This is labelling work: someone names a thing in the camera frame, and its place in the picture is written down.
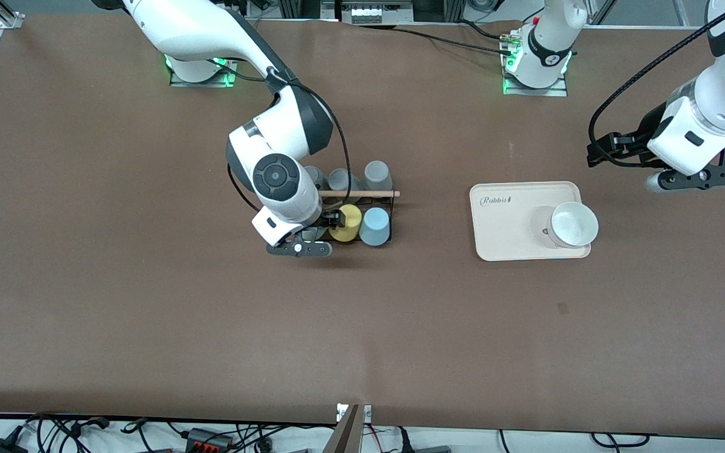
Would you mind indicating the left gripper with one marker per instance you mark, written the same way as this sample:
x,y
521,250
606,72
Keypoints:
x,y
642,139

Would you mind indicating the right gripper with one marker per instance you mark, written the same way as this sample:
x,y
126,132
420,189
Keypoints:
x,y
326,221

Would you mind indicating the pale green plastic cup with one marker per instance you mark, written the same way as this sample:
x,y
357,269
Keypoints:
x,y
317,234

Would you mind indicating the light blue plastic cup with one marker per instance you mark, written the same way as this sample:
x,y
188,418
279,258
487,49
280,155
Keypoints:
x,y
375,226

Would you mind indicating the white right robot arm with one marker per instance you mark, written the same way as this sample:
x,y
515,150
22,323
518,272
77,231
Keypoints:
x,y
192,25

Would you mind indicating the yellow plastic cup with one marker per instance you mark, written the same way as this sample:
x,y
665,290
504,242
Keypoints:
x,y
352,224

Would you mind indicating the grey plastic cup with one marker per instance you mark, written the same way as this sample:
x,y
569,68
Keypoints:
x,y
336,179
377,173
317,179

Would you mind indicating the white bowl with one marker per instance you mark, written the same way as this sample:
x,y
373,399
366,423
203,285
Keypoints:
x,y
573,223

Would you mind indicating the cream rectangular tray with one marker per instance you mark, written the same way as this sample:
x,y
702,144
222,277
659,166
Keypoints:
x,y
507,233

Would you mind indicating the grey power strip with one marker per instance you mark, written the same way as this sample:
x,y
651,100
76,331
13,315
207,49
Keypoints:
x,y
374,14

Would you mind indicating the black orange connector block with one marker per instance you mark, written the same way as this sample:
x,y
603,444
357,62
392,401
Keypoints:
x,y
202,435

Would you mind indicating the black power adapter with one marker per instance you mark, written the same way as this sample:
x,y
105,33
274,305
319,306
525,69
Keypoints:
x,y
0,447

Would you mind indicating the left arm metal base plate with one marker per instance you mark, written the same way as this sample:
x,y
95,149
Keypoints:
x,y
557,92

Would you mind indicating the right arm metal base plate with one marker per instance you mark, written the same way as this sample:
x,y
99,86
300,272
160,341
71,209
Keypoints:
x,y
227,82

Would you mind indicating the white post bracket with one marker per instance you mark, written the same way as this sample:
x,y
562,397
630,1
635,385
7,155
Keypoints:
x,y
367,414

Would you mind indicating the wooden camera post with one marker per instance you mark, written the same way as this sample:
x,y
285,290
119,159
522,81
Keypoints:
x,y
345,434

